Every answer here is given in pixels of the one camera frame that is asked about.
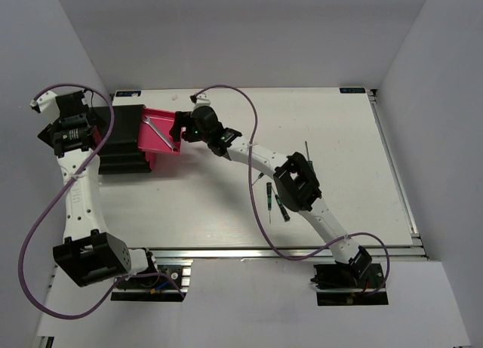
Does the small precision screwdriver lower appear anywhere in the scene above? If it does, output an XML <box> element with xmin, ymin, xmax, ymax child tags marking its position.
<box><xmin>275</xmin><ymin>194</ymin><xmax>291</xmax><ymax>222</ymax></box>

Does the blue label sticker left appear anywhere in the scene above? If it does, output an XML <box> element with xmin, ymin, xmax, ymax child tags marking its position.
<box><xmin>115</xmin><ymin>91</ymin><xmax>141</xmax><ymax>97</ymax></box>

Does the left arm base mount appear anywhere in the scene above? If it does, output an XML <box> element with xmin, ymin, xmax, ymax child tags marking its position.
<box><xmin>110</xmin><ymin>256</ymin><xmax>192</xmax><ymax>303</ymax></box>

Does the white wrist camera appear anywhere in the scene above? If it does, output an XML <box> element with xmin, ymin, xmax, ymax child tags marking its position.
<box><xmin>29</xmin><ymin>91</ymin><xmax>59</xmax><ymax>120</ymax></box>
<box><xmin>189</xmin><ymin>93</ymin><xmax>211</xmax><ymax>109</ymax></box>

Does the small precision screwdriver middle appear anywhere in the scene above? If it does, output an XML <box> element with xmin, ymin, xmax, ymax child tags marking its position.
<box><xmin>266</xmin><ymin>182</ymin><xmax>272</xmax><ymax>223</ymax></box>

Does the small precision screwdriver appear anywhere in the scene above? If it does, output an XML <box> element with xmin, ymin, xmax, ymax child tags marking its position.
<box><xmin>266</xmin><ymin>182</ymin><xmax>272</xmax><ymax>223</ymax></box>
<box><xmin>251</xmin><ymin>172</ymin><xmax>264</xmax><ymax>186</ymax></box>
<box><xmin>275</xmin><ymin>194</ymin><xmax>291</xmax><ymax>222</ymax></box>

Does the blue label sticker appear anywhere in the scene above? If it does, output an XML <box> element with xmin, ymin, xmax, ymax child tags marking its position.
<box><xmin>115</xmin><ymin>91</ymin><xmax>141</xmax><ymax>97</ymax></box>
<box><xmin>339</xmin><ymin>87</ymin><xmax>366</xmax><ymax>94</ymax></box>

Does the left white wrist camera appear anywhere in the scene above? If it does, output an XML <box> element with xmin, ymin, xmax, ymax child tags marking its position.
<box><xmin>29</xmin><ymin>91</ymin><xmax>59</xmax><ymax>120</ymax></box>

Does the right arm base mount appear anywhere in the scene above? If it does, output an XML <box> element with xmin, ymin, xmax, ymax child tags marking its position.
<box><xmin>310</xmin><ymin>263</ymin><xmax>389</xmax><ymax>307</ymax></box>

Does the small precision screwdriver upper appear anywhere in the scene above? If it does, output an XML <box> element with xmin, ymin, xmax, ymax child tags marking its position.
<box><xmin>251</xmin><ymin>172</ymin><xmax>264</xmax><ymax>186</ymax></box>

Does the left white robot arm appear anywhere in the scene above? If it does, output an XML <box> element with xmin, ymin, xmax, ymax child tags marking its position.
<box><xmin>31</xmin><ymin>91</ymin><xmax>160</xmax><ymax>287</ymax></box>

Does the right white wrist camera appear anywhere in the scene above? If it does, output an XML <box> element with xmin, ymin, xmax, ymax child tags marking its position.
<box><xmin>189</xmin><ymin>93</ymin><xmax>211</xmax><ymax>109</ymax></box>

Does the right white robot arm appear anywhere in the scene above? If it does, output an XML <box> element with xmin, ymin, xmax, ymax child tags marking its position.
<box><xmin>170</xmin><ymin>106</ymin><xmax>372</xmax><ymax>287</ymax></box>

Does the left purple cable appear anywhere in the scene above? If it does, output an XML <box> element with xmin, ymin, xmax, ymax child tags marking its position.
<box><xmin>18</xmin><ymin>83</ymin><xmax>186</xmax><ymax>319</ymax></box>

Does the large green screwdriver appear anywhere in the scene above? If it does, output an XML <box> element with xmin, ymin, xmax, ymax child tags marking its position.
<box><xmin>304</xmin><ymin>140</ymin><xmax>314</xmax><ymax>170</ymax></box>

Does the black drawer cabinet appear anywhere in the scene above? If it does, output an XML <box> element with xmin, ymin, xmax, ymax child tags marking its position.
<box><xmin>98</xmin><ymin>104</ymin><xmax>152</xmax><ymax>175</ymax></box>

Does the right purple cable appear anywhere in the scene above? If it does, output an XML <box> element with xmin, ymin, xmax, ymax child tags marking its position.
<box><xmin>195</xmin><ymin>85</ymin><xmax>390</xmax><ymax>297</ymax></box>

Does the blue label sticker right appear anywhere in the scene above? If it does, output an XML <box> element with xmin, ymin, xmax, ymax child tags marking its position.
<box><xmin>339</xmin><ymin>87</ymin><xmax>366</xmax><ymax>94</ymax></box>

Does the silver combination wrench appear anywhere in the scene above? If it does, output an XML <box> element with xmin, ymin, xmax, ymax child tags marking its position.
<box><xmin>143</xmin><ymin>116</ymin><xmax>179</xmax><ymax>152</ymax></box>

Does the purple cable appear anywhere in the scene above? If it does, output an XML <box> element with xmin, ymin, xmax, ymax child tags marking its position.
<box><xmin>18</xmin><ymin>83</ymin><xmax>186</xmax><ymax>319</ymax></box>
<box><xmin>195</xmin><ymin>85</ymin><xmax>390</xmax><ymax>297</ymax></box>

